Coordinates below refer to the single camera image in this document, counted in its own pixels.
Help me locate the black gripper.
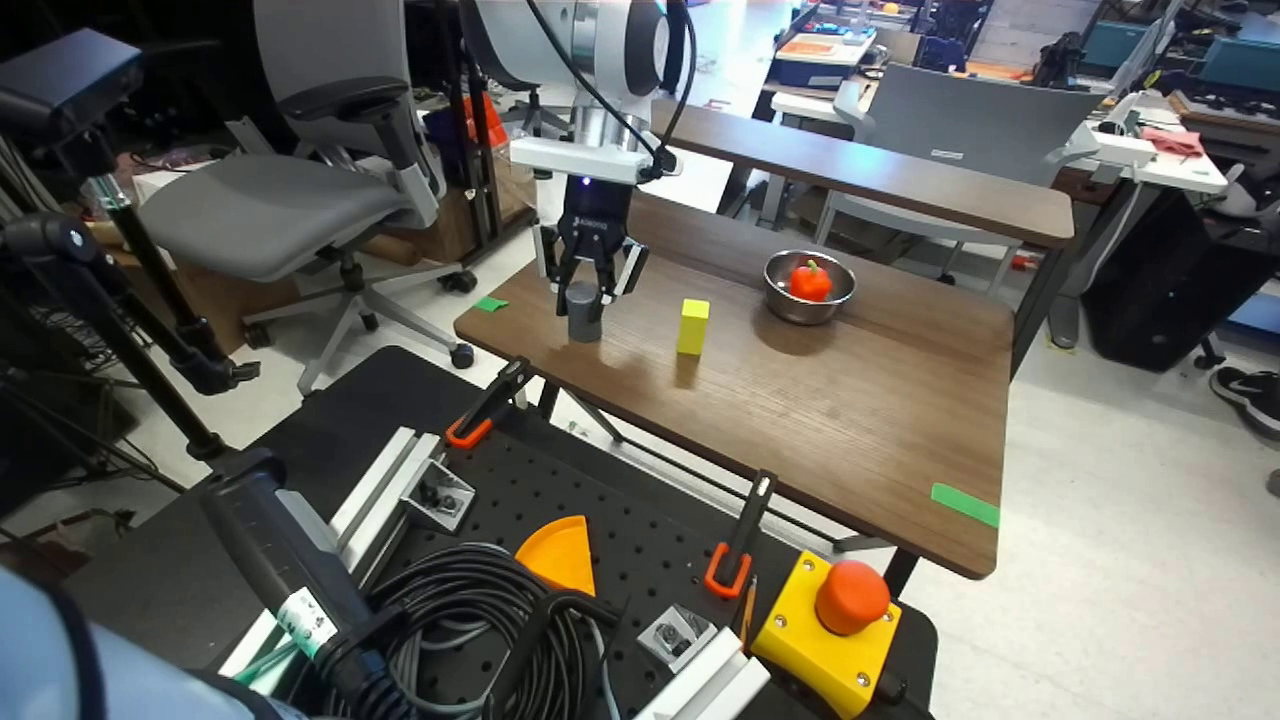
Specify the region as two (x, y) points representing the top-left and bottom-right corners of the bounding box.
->
(535, 177), (650, 319)

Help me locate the brown wooden desk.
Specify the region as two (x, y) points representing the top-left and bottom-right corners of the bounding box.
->
(451, 188), (1018, 585)

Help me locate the light blue blurred object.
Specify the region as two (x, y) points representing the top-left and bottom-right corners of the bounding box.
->
(0, 563), (312, 720)

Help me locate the yellow block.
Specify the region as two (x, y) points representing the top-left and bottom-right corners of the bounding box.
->
(672, 295), (715, 364)

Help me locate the orange black clamp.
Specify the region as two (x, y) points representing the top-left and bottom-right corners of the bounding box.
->
(701, 466), (781, 608)
(441, 357), (535, 455)

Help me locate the metal bowl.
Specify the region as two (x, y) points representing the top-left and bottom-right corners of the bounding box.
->
(760, 243), (860, 333)

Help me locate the orange fruit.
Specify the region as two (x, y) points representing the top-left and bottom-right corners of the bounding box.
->
(782, 260), (838, 302)

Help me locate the black perforated base board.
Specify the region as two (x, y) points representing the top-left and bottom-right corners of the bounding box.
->
(50, 342), (941, 720)

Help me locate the orange wedge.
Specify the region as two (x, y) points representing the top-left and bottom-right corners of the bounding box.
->
(512, 511), (604, 602)

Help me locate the gray office chair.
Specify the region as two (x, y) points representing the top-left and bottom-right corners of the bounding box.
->
(137, 0), (485, 399)

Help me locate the dark blue gray block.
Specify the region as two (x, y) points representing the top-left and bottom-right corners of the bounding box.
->
(194, 447), (385, 648)

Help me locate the yellow emergency stop box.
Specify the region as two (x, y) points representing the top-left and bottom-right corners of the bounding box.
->
(752, 546), (909, 720)

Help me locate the gray partition panel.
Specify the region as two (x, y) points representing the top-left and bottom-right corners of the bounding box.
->
(851, 62), (1113, 188)

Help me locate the green tape strip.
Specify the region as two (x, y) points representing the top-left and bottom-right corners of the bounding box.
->
(928, 481), (1002, 531)

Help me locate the black tripod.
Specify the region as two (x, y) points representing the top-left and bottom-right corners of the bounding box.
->
(0, 133), (262, 466)

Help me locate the black bag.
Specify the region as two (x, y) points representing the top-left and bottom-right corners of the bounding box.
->
(1079, 190), (1249, 377)

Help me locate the dark gray box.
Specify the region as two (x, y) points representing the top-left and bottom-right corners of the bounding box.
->
(0, 24), (146, 139)

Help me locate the white cluttered table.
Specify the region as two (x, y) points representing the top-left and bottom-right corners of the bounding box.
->
(1057, 86), (1232, 201)

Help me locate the black shoe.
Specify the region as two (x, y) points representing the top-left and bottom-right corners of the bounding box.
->
(1203, 364), (1280, 440)

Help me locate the metal bracket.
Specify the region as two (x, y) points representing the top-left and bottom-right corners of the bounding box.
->
(633, 600), (719, 674)
(400, 455), (481, 536)

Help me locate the long aluminium rail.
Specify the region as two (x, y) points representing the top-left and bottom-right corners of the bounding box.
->
(213, 424), (447, 685)

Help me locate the black cable coil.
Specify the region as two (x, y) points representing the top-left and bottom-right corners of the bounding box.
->
(317, 536), (624, 720)

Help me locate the short aluminium rail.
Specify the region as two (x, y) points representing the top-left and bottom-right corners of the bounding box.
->
(626, 624), (777, 720)

